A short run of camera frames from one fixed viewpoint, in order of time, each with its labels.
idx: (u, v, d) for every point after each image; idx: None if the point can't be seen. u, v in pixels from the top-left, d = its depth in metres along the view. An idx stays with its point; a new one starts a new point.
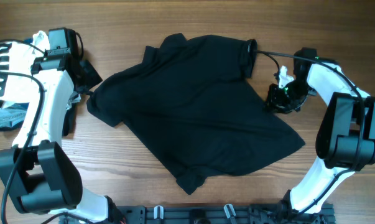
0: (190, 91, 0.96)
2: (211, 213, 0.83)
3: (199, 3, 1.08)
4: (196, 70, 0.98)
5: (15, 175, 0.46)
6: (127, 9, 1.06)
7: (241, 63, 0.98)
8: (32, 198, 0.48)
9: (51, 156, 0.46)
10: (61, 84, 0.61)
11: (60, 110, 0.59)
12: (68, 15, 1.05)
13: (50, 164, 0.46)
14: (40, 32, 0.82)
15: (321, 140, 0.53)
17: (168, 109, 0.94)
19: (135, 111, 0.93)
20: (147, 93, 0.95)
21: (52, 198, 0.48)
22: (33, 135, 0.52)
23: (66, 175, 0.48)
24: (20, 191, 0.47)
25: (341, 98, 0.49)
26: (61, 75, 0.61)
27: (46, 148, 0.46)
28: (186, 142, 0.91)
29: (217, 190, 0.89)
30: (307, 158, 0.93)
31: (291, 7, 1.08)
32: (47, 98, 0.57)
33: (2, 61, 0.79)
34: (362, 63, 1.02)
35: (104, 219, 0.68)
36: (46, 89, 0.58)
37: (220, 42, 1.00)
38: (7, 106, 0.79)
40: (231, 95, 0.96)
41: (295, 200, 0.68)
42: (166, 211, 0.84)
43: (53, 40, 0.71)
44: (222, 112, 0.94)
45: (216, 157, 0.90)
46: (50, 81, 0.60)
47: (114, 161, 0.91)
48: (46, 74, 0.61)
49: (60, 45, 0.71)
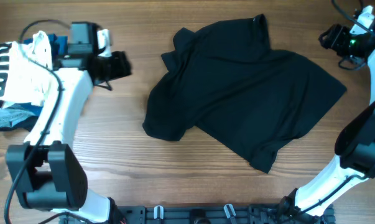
0: (204, 84, 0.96)
2: (211, 213, 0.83)
3: (199, 3, 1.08)
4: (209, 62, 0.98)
5: (24, 172, 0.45)
6: (127, 9, 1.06)
7: (254, 53, 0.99)
8: (37, 195, 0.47)
9: (62, 160, 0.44)
10: (79, 85, 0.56)
11: (76, 109, 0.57)
12: (68, 15, 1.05)
13: (60, 166, 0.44)
14: (40, 32, 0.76)
15: (341, 139, 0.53)
17: (210, 99, 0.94)
19: (153, 109, 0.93)
20: (183, 86, 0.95)
21: (58, 198, 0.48)
22: (46, 134, 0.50)
23: (73, 177, 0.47)
24: (27, 188, 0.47)
25: None
26: (80, 76, 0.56)
27: (58, 150, 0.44)
28: (255, 133, 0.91)
29: (217, 190, 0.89)
30: (306, 158, 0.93)
31: (291, 7, 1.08)
32: (64, 96, 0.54)
33: (2, 61, 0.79)
34: None
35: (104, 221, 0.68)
36: (64, 88, 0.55)
37: (230, 33, 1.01)
38: (7, 106, 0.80)
40: (244, 86, 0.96)
41: (300, 196, 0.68)
42: (166, 211, 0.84)
43: (75, 35, 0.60)
44: (236, 104, 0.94)
45: (272, 141, 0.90)
46: (68, 79, 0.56)
47: (150, 150, 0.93)
48: (66, 72, 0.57)
49: (82, 42, 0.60)
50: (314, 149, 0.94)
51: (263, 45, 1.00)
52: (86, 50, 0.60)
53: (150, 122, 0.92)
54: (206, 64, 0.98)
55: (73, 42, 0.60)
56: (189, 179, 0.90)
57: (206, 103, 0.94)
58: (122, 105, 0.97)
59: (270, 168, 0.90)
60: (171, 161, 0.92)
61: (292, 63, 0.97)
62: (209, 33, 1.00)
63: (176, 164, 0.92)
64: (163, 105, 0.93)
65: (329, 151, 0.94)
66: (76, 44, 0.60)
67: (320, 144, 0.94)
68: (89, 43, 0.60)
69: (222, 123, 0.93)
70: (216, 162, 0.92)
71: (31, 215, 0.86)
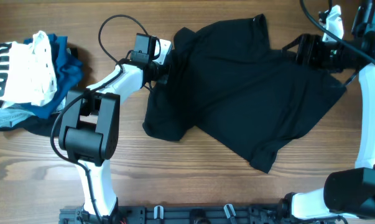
0: (206, 85, 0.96)
2: (211, 213, 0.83)
3: (199, 3, 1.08)
4: (211, 63, 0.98)
5: (77, 102, 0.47)
6: (127, 9, 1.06)
7: (257, 54, 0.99)
8: (75, 132, 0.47)
9: (112, 104, 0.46)
10: (132, 75, 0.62)
11: (125, 93, 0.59)
12: (68, 15, 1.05)
13: (109, 108, 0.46)
14: (40, 32, 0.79)
15: (331, 188, 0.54)
17: (210, 101, 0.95)
19: (156, 109, 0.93)
20: (184, 88, 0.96)
21: (91, 143, 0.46)
22: (104, 88, 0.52)
23: (114, 130, 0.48)
24: (71, 121, 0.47)
25: (369, 179, 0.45)
26: (137, 71, 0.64)
27: (111, 97, 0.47)
28: (255, 132, 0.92)
29: (217, 190, 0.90)
30: (306, 158, 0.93)
31: (292, 7, 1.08)
32: (124, 76, 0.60)
33: (2, 61, 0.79)
34: None
35: (106, 216, 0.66)
36: (125, 72, 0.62)
37: (231, 28, 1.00)
38: (7, 106, 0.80)
40: (245, 88, 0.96)
41: (296, 207, 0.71)
42: (166, 211, 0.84)
43: (138, 43, 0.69)
44: (237, 105, 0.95)
45: (272, 142, 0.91)
46: (128, 71, 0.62)
47: (150, 150, 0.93)
48: (127, 66, 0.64)
49: (142, 51, 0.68)
50: (314, 149, 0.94)
51: (259, 46, 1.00)
52: (143, 59, 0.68)
53: (151, 124, 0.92)
54: (206, 65, 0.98)
55: (135, 49, 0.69)
56: (189, 179, 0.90)
57: (206, 104, 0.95)
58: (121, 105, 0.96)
59: (270, 168, 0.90)
60: (171, 161, 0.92)
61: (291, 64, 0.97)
62: (210, 34, 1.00)
63: (176, 164, 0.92)
64: (165, 107, 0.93)
65: (329, 151, 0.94)
66: (136, 51, 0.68)
67: (321, 144, 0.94)
68: (147, 54, 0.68)
69: (224, 124, 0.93)
70: (215, 162, 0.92)
71: (32, 215, 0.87)
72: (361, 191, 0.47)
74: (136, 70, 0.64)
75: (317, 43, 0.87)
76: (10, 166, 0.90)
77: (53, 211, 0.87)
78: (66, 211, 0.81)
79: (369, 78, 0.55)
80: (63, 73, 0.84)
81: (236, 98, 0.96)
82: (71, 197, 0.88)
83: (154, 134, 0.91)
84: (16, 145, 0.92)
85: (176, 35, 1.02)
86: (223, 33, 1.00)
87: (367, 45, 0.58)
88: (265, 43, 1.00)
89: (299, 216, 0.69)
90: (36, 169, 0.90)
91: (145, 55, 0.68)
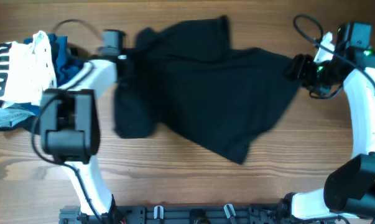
0: (176, 86, 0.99)
2: (211, 213, 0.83)
3: (199, 3, 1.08)
4: (178, 63, 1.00)
5: (51, 104, 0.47)
6: (127, 9, 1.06)
7: (221, 51, 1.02)
8: (56, 134, 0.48)
9: (88, 99, 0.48)
10: (106, 70, 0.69)
11: (100, 86, 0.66)
12: (68, 15, 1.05)
13: (86, 102, 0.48)
14: (40, 32, 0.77)
15: (330, 188, 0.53)
17: (180, 98, 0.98)
19: (124, 111, 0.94)
20: (152, 88, 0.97)
21: (74, 140, 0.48)
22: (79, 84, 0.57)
23: (94, 124, 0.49)
24: (50, 124, 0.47)
25: (367, 167, 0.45)
26: (108, 65, 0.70)
27: (84, 93, 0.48)
28: (225, 127, 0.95)
29: (217, 190, 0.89)
30: (307, 158, 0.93)
31: (292, 7, 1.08)
32: (96, 71, 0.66)
33: (2, 61, 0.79)
34: None
35: (106, 215, 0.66)
36: (96, 67, 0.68)
37: (192, 28, 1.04)
38: (7, 106, 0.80)
40: (212, 86, 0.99)
41: (295, 207, 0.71)
42: (166, 211, 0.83)
43: (106, 40, 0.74)
44: (207, 101, 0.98)
45: (246, 135, 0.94)
46: (98, 65, 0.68)
47: (150, 150, 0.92)
48: (97, 62, 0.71)
49: (111, 45, 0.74)
50: (314, 149, 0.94)
51: (224, 43, 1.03)
52: (114, 53, 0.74)
53: (121, 127, 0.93)
54: (172, 63, 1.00)
55: (104, 44, 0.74)
56: (189, 179, 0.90)
57: (176, 102, 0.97)
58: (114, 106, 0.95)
59: (245, 159, 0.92)
60: (171, 161, 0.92)
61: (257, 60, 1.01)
62: (171, 35, 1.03)
63: (176, 164, 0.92)
64: (132, 107, 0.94)
65: (329, 151, 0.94)
66: (106, 47, 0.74)
67: (321, 144, 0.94)
68: (117, 49, 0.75)
69: (191, 121, 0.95)
70: (215, 162, 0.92)
71: (32, 215, 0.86)
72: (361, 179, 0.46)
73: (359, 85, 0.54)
74: (107, 63, 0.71)
75: (308, 61, 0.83)
76: (10, 166, 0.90)
77: (53, 211, 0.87)
78: (65, 211, 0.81)
79: (352, 83, 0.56)
80: (63, 73, 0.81)
81: (206, 94, 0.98)
82: (71, 197, 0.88)
83: (127, 135, 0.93)
84: (17, 145, 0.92)
85: (136, 36, 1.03)
86: (186, 34, 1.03)
87: (347, 56, 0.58)
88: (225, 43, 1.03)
89: (300, 216, 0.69)
90: (36, 169, 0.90)
91: (115, 50, 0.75)
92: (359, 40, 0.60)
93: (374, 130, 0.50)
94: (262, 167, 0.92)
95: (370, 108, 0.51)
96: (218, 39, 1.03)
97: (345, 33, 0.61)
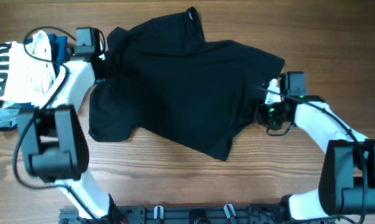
0: (155, 85, 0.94)
2: (211, 213, 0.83)
3: (199, 2, 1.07)
4: (156, 62, 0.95)
5: (30, 126, 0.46)
6: (127, 9, 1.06)
7: (189, 50, 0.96)
8: (40, 157, 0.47)
9: (68, 115, 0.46)
10: (82, 73, 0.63)
11: (79, 93, 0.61)
12: (68, 15, 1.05)
13: (66, 120, 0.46)
14: (40, 32, 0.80)
15: (324, 194, 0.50)
17: (158, 97, 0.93)
19: (101, 112, 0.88)
20: (128, 88, 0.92)
21: (61, 160, 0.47)
22: (54, 100, 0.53)
23: (79, 140, 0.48)
24: (33, 149, 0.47)
25: (339, 149, 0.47)
26: (84, 65, 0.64)
27: (63, 109, 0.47)
28: (208, 127, 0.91)
29: (217, 190, 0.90)
30: (307, 158, 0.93)
31: (292, 7, 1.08)
32: (69, 78, 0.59)
33: (2, 61, 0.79)
34: (361, 63, 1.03)
35: (104, 217, 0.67)
36: (70, 72, 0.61)
37: (163, 23, 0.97)
38: (7, 106, 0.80)
40: (193, 85, 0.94)
41: (294, 209, 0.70)
42: (166, 211, 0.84)
43: (79, 37, 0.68)
44: (188, 101, 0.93)
45: (226, 132, 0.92)
46: (76, 66, 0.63)
47: (150, 150, 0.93)
48: (74, 63, 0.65)
49: (86, 43, 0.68)
50: (314, 149, 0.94)
51: (203, 38, 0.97)
52: (89, 51, 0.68)
53: (101, 130, 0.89)
54: (150, 61, 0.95)
55: (78, 43, 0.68)
56: (189, 180, 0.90)
57: (154, 102, 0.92)
58: None
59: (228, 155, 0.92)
60: (171, 161, 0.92)
61: (219, 51, 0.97)
62: (143, 32, 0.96)
63: (176, 164, 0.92)
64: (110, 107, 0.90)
65: None
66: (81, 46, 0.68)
67: None
68: (92, 45, 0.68)
69: (171, 119, 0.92)
70: (215, 162, 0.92)
71: (32, 215, 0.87)
72: (342, 160, 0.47)
73: (308, 114, 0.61)
74: (84, 63, 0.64)
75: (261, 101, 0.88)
76: (10, 166, 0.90)
77: (53, 211, 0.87)
78: (65, 211, 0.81)
79: (300, 115, 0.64)
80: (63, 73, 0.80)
81: (187, 92, 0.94)
82: None
83: (106, 138, 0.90)
84: None
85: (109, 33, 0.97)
86: (156, 30, 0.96)
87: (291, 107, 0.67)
88: (203, 40, 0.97)
89: (299, 218, 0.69)
90: None
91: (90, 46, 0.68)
92: (298, 87, 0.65)
93: (332, 128, 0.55)
94: (262, 167, 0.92)
95: (322, 121, 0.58)
96: (195, 35, 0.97)
97: (285, 83, 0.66)
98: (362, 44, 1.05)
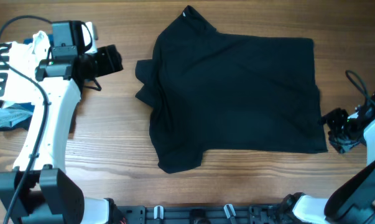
0: (179, 94, 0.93)
2: (211, 213, 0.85)
3: (199, 3, 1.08)
4: (181, 69, 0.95)
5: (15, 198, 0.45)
6: (128, 9, 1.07)
7: (212, 52, 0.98)
8: (30, 216, 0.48)
9: (55, 183, 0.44)
10: (66, 96, 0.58)
11: (64, 125, 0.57)
12: (68, 15, 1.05)
13: (53, 191, 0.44)
14: (40, 32, 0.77)
15: (334, 198, 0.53)
17: (181, 106, 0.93)
19: (123, 126, 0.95)
20: (168, 99, 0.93)
21: (53, 219, 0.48)
22: (35, 158, 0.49)
23: (71, 200, 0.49)
24: (20, 213, 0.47)
25: None
26: (67, 86, 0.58)
27: (49, 175, 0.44)
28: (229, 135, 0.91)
29: (217, 190, 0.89)
30: (306, 158, 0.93)
31: (291, 7, 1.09)
32: (50, 112, 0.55)
33: (2, 61, 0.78)
34: (360, 63, 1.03)
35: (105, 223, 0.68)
36: (50, 102, 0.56)
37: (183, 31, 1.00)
38: (7, 106, 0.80)
40: (216, 93, 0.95)
41: (297, 207, 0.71)
42: (166, 211, 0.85)
43: (58, 35, 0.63)
44: (212, 109, 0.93)
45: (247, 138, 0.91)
46: (55, 91, 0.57)
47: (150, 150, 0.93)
48: (51, 82, 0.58)
49: (65, 43, 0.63)
50: None
51: (219, 40, 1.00)
52: (69, 52, 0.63)
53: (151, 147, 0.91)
54: (173, 70, 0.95)
55: (56, 43, 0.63)
56: (189, 180, 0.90)
57: (178, 111, 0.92)
58: (116, 106, 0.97)
59: (230, 156, 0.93)
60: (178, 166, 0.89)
61: (241, 55, 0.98)
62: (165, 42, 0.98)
63: None
64: (167, 134, 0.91)
65: (329, 150, 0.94)
66: (59, 46, 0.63)
67: None
68: (73, 45, 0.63)
69: (237, 134, 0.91)
70: (216, 162, 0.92)
71: None
72: None
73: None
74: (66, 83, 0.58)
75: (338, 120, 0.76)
76: (10, 167, 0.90)
77: None
78: None
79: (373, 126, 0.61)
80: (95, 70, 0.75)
81: (217, 99, 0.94)
82: None
83: (119, 145, 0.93)
84: (17, 145, 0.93)
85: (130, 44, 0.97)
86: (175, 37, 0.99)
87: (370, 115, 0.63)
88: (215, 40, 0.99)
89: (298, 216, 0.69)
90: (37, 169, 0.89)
91: (70, 46, 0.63)
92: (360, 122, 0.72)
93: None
94: (262, 168, 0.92)
95: None
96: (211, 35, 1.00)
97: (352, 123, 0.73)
98: (361, 45, 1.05)
